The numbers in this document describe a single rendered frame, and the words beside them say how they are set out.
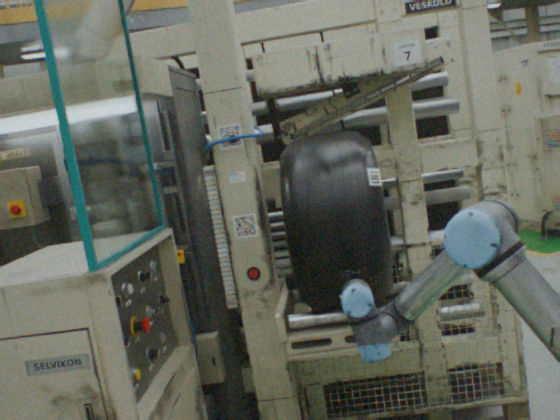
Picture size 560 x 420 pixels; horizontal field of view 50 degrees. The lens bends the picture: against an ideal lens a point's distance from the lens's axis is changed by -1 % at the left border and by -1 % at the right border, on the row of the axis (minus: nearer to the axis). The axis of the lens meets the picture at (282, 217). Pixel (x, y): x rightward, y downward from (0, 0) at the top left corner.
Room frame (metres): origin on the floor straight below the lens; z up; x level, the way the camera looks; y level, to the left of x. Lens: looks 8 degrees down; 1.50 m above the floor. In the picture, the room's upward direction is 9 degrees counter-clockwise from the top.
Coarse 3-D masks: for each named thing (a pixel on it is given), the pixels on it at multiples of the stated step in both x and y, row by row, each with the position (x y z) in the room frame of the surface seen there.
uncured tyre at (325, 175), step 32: (288, 160) 1.85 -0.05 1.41; (320, 160) 1.81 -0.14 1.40; (352, 160) 1.78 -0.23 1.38; (288, 192) 1.78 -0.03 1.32; (320, 192) 1.74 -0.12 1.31; (352, 192) 1.72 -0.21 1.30; (288, 224) 1.75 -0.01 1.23; (320, 224) 1.71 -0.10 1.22; (352, 224) 1.70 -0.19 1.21; (384, 224) 1.73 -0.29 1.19; (320, 256) 1.71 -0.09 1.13; (352, 256) 1.71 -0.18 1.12; (384, 256) 1.73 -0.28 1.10; (320, 288) 1.76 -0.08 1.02; (384, 288) 1.79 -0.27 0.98
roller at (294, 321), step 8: (376, 304) 1.84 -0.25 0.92; (384, 304) 1.83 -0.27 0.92; (312, 312) 1.86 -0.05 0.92; (320, 312) 1.85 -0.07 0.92; (328, 312) 1.85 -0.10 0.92; (336, 312) 1.84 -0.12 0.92; (344, 312) 1.84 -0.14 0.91; (288, 320) 1.87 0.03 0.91; (296, 320) 1.85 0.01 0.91; (304, 320) 1.85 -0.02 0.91; (312, 320) 1.84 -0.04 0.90; (320, 320) 1.84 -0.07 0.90; (328, 320) 1.84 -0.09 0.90; (336, 320) 1.84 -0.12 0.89; (344, 320) 1.84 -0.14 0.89; (288, 328) 1.86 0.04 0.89; (296, 328) 1.86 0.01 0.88
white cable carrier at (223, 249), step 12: (204, 168) 1.96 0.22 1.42; (216, 180) 1.98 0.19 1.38; (216, 192) 1.96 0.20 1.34; (216, 204) 1.96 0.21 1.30; (216, 216) 1.96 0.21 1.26; (216, 228) 1.96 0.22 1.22; (216, 240) 1.96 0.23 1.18; (228, 240) 2.00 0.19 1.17; (228, 252) 1.97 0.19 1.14; (228, 264) 1.96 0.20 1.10; (228, 276) 1.96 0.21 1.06; (228, 288) 1.96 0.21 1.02; (228, 300) 1.96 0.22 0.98
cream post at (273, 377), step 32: (192, 0) 1.94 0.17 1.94; (224, 0) 1.93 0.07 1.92; (224, 32) 1.93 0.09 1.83; (224, 64) 1.94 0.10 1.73; (224, 96) 1.94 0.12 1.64; (224, 160) 1.94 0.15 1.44; (256, 160) 1.98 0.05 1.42; (224, 192) 1.94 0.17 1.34; (256, 192) 1.93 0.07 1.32; (256, 256) 1.94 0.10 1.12; (256, 288) 1.94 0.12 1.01; (256, 320) 1.94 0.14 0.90; (256, 352) 1.94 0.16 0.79; (256, 384) 1.94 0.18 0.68; (288, 384) 1.93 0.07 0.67; (288, 416) 1.93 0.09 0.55
